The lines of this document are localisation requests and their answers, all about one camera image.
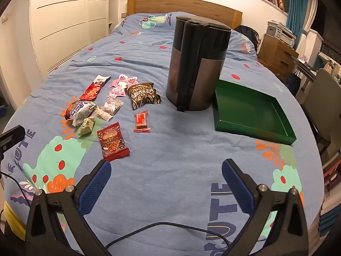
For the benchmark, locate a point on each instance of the dark shopping bag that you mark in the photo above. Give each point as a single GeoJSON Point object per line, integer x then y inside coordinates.
{"type": "Point", "coordinates": [294, 81]}

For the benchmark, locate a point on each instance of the teal curtain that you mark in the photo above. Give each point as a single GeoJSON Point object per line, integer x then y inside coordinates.
{"type": "Point", "coordinates": [295, 10]}

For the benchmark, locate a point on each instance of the grey chair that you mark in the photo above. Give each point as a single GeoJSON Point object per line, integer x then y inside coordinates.
{"type": "Point", "coordinates": [325, 90]}

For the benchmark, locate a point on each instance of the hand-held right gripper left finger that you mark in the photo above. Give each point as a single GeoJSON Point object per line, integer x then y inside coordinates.
{"type": "Point", "coordinates": [96, 184]}

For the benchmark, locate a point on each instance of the grey desk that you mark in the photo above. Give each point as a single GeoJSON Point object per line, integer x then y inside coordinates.
{"type": "Point", "coordinates": [306, 68]}

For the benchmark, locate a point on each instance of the chocolate cake packet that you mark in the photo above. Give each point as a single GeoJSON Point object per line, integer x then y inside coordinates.
{"type": "Point", "coordinates": [78, 110]}

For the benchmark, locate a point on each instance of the white wardrobe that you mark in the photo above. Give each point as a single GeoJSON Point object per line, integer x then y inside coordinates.
{"type": "Point", "coordinates": [66, 18]}

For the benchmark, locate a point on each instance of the wooden headboard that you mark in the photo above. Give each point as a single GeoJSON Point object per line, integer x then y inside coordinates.
{"type": "Point", "coordinates": [159, 5]}

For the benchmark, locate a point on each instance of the cream snack bar wrapper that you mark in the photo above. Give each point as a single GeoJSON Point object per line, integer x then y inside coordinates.
{"type": "Point", "coordinates": [113, 106]}

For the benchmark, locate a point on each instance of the green tray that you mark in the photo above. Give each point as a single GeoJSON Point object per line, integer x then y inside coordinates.
{"type": "Point", "coordinates": [247, 112]}

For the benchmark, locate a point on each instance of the small red candy bar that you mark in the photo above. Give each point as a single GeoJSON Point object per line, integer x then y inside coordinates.
{"type": "Point", "coordinates": [141, 121]}

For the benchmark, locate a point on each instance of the cream candy packet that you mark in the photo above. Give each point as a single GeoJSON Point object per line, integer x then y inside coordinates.
{"type": "Point", "coordinates": [86, 126]}

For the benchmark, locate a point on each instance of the blue printed blanket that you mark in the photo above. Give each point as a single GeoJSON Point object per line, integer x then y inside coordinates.
{"type": "Point", "coordinates": [173, 152]}

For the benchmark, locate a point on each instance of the dark brown snack packet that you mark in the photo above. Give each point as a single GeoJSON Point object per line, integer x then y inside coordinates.
{"type": "Point", "coordinates": [142, 96]}

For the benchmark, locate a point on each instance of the black cylindrical container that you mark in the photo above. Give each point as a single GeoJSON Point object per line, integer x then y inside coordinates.
{"type": "Point", "coordinates": [197, 58]}

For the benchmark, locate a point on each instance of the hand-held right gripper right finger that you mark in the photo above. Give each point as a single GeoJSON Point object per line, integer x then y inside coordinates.
{"type": "Point", "coordinates": [237, 184]}

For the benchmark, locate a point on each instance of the wooden dresser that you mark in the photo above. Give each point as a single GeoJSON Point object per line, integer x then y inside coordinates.
{"type": "Point", "coordinates": [274, 53]}

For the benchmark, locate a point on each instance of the tall red snack pouch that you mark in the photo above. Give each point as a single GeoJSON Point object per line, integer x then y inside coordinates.
{"type": "Point", "coordinates": [93, 89]}

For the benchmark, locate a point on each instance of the pink character snack packet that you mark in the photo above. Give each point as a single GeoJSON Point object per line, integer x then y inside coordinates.
{"type": "Point", "coordinates": [120, 85]}

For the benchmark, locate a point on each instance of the clear wrapped candy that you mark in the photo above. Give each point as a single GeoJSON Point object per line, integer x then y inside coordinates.
{"type": "Point", "coordinates": [102, 113]}

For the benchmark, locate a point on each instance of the grey printer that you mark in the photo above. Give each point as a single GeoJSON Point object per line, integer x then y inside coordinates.
{"type": "Point", "coordinates": [279, 30]}

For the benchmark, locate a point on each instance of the red pretzel snack packet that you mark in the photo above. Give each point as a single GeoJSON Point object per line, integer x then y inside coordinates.
{"type": "Point", "coordinates": [112, 141]}

